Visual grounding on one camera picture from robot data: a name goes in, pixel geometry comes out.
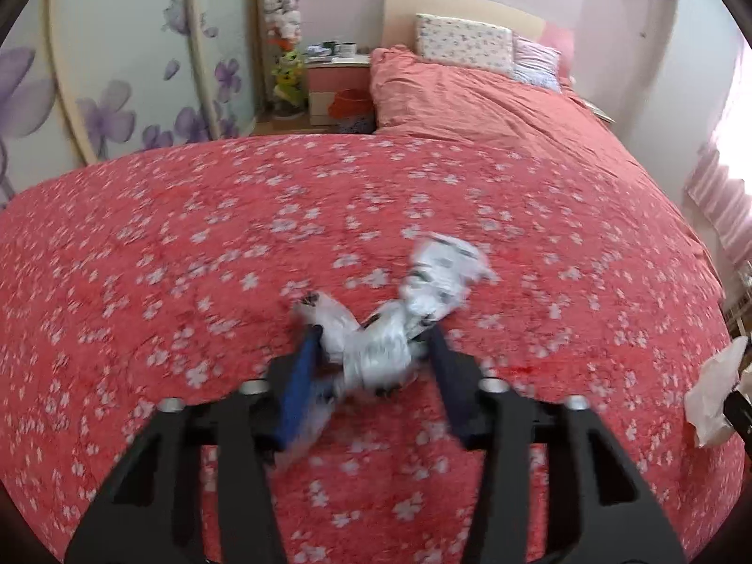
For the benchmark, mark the white printed wrapper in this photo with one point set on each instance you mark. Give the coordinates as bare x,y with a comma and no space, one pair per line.
405,317

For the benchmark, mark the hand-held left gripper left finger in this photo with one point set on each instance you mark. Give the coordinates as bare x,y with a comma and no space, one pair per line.
296,388

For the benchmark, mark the pink cushion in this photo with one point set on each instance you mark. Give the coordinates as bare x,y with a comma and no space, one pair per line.
558,41

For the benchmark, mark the white wall cabinet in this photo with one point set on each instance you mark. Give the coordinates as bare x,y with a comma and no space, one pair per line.
628,23

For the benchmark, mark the pink and white nightstand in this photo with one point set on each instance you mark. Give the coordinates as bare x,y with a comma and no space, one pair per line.
338,76

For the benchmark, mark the clear tube of stuffed toys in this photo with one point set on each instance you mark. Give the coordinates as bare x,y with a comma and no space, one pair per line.
285,41

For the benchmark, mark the orange lined waste bin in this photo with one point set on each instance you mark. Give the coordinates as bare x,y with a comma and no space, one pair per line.
352,110

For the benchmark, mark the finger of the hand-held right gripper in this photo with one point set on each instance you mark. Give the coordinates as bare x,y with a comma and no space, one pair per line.
741,408

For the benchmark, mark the wardrobe with purple flowers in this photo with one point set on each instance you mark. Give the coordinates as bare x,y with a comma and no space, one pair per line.
117,70

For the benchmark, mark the beige bed headboard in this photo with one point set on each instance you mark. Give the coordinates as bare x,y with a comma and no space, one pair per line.
399,12

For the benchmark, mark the white tissue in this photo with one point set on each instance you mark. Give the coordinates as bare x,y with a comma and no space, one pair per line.
714,390

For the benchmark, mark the white floral pillow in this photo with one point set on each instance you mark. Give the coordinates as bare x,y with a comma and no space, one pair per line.
461,44

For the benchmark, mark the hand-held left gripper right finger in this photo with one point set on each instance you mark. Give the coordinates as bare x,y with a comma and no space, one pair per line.
452,382

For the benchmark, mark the coral duvet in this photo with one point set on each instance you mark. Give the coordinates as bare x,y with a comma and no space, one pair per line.
470,106

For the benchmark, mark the red floral blanket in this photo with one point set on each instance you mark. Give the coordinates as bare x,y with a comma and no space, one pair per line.
176,276

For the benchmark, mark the pink curtain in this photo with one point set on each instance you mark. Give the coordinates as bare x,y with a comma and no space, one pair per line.
725,188

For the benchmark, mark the pink striped pillow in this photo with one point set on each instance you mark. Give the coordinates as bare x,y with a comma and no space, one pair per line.
537,64

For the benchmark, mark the mugs and clutter on nightstand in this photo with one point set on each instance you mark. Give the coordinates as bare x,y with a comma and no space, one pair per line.
332,50

